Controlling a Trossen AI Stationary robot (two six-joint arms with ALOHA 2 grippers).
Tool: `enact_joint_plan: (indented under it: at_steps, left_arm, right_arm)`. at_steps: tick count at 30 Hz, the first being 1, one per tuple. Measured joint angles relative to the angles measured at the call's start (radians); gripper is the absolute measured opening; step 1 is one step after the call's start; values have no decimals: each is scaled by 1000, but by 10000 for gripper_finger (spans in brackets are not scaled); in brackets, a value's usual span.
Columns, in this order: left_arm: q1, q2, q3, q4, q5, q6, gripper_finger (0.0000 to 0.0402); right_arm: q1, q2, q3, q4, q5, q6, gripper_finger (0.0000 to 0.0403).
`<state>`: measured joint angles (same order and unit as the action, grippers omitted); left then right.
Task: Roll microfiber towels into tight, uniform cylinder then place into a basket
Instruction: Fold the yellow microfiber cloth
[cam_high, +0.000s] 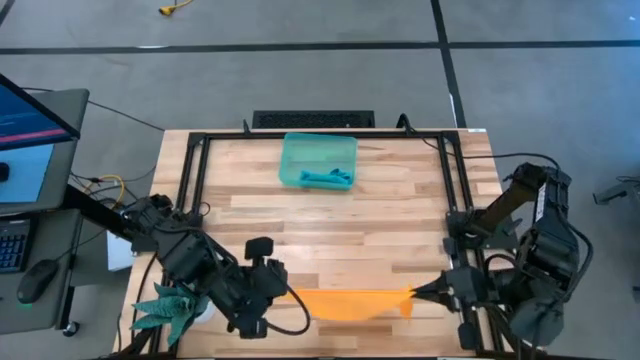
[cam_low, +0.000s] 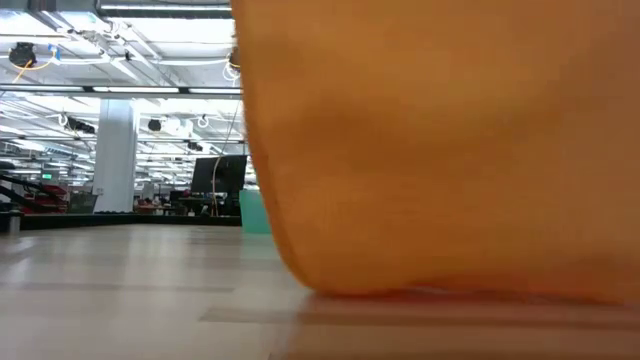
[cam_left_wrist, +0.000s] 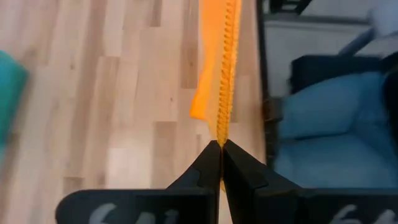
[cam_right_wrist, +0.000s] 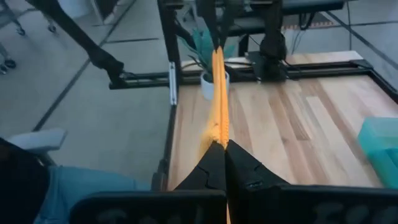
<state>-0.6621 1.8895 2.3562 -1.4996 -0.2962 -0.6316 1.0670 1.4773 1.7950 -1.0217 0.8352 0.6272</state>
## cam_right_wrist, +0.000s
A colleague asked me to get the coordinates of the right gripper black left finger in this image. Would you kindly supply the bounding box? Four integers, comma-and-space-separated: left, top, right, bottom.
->
68, 141, 228, 224

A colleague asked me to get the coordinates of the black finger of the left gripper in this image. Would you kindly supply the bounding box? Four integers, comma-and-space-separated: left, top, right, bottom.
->
198, 0, 220, 50
219, 0, 240, 47

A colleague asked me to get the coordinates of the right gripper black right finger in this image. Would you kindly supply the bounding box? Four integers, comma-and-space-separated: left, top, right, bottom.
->
225, 139, 398, 224

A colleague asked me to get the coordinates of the orange microfiber towel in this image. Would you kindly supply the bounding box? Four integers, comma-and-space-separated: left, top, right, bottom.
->
198, 45, 230, 156

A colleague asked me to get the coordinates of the translucent teal plastic basket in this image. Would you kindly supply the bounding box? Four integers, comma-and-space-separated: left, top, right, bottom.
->
356, 116, 398, 190

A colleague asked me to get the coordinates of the green artificial plant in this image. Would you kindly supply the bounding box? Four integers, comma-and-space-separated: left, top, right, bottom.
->
178, 27, 236, 74

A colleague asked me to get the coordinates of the white plant pot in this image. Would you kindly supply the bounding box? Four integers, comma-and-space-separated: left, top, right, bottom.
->
200, 70, 231, 101

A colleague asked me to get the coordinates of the person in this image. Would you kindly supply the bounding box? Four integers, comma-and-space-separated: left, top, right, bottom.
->
0, 136, 150, 224

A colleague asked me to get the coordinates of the grey chair armrest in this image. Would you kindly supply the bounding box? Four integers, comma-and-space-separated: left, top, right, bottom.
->
7, 128, 68, 155

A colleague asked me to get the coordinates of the office chair wheeled base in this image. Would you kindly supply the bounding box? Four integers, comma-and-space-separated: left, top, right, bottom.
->
0, 0, 60, 75

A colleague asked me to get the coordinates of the black aluminium table frame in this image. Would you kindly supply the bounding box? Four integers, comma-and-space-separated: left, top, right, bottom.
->
26, 0, 398, 191

